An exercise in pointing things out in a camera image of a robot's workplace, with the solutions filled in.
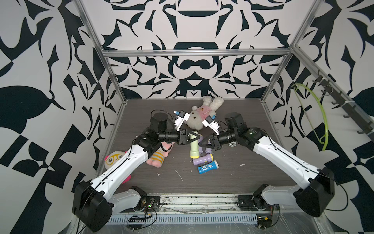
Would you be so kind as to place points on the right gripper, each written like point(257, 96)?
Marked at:
point(215, 143)

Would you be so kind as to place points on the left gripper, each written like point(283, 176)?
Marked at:
point(183, 137)

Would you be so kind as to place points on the green flashlight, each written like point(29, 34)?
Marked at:
point(194, 152)

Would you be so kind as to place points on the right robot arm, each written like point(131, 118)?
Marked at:
point(314, 188)

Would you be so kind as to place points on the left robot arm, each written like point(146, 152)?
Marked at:
point(95, 201)

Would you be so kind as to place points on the purple flashlight lying sideways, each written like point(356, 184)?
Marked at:
point(204, 159)

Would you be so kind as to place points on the blue flashlight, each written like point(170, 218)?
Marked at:
point(208, 167)

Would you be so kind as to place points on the white teddy bear pink shirt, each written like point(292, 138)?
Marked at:
point(199, 114)

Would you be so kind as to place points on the pink striped plush pig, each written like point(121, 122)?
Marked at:
point(158, 158)

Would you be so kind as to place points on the panda plush pink striped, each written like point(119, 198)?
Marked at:
point(113, 158)

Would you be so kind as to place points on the black hook rack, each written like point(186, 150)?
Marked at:
point(351, 108)

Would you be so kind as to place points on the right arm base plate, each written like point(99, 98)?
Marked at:
point(255, 203)

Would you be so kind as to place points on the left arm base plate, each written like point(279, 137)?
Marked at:
point(151, 202)

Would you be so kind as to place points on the green hoop on wall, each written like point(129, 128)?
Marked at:
point(323, 140)

